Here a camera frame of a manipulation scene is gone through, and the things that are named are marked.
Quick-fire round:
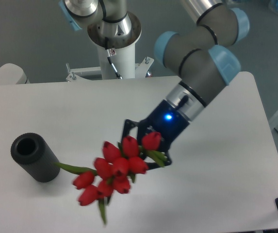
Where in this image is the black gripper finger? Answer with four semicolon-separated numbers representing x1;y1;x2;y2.
121;119;139;142
143;149;172;170

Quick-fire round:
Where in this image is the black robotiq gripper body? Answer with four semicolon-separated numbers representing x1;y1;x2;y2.
137;100;189;152

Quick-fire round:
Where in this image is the red tulip bouquet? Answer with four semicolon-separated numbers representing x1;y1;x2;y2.
56;132;162;224

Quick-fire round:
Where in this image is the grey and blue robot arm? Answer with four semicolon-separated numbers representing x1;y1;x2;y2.
59;0;249;173

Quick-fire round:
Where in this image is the black ribbed cylindrical vase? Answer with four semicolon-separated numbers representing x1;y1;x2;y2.
10;133;60;183

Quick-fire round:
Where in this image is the white rounded furniture left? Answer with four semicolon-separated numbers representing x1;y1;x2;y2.
0;63;30;85

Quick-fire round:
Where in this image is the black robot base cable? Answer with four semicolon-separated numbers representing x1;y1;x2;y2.
104;36;123;80

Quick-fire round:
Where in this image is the white metal base frame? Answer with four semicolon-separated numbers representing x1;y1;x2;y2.
66;56;154;82

